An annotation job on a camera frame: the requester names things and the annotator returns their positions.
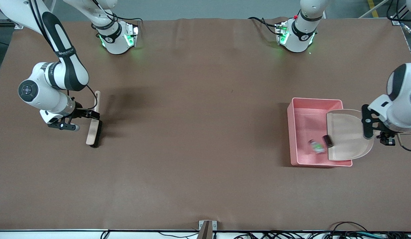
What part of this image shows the black base cable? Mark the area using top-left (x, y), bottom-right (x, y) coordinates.
top-left (248, 16), bottom-right (281, 36)
top-left (111, 13), bottom-right (143, 26)

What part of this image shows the brown table mat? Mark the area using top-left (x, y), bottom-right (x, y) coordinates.
top-left (0, 17), bottom-right (411, 232)

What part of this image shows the white green push button switch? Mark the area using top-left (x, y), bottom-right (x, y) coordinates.
top-left (307, 139), bottom-right (327, 155)

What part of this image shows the beige plastic dustpan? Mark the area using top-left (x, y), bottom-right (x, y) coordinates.
top-left (326, 109), bottom-right (411, 162)

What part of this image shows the aluminium frame profile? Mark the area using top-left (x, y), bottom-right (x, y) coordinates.
top-left (0, 10), bottom-right (25, 30)
top-left (391, 13), bottom-right (411, 26)

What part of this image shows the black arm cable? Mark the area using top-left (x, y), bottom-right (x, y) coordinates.
top-left (68, 84), bottom-right (99, 111)
top-left (396, 132), bottom-right (411, 153)

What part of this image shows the thin black cable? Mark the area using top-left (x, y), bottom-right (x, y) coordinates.
top-left (99, 229), bottom-right (200, 239)

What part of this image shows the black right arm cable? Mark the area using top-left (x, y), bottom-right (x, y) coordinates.
top-left (68, 84), bottom-right (99, 111)

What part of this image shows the pink plastic bin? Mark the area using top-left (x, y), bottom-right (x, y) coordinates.
top-left (287, 97), bottom-right (353, 168)

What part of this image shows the black cable bundle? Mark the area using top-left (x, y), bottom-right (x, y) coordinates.
top-left (232, 221), bottom-right (411, 239)

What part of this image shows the beige brush with black bristles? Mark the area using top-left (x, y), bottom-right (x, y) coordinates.
top-left (86, 90), bottom-right (103, 148)

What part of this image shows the metal table edge bracket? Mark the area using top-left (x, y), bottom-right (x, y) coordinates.
top-left (198, 220), bottom-right (218, 239)

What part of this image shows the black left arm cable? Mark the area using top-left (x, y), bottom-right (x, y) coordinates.
top-left (396, 132), bottom-right (411, 153)

